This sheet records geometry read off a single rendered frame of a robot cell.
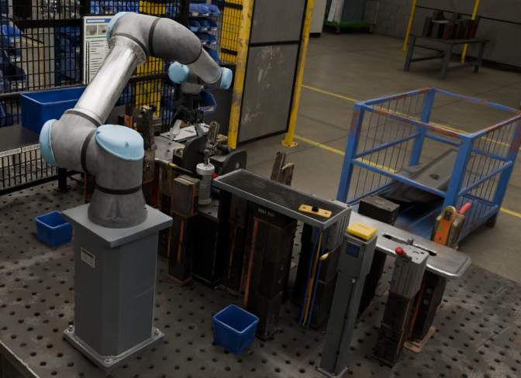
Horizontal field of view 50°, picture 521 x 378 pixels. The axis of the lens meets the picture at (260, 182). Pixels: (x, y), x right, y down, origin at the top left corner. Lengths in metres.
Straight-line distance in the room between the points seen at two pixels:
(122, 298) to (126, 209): 0.24
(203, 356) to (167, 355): 0.10
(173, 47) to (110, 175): 0.45
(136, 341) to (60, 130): 0.61
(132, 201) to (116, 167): 0.10
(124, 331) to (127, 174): 0.44
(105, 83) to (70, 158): 0.24
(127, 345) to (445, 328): 1.04
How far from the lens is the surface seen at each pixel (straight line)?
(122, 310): 1.55
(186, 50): 1.68
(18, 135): 2.32
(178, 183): 1.81
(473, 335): 2.04
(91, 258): 1.50
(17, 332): 1.79
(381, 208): 1.96
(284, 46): 5.27
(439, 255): 1.80
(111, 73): 1.59
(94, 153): 1.42
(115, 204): 1.44
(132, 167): 1.41
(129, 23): 1.69
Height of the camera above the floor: 1.78
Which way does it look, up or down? 22 degrees down
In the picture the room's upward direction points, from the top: 8 degrees clockwise
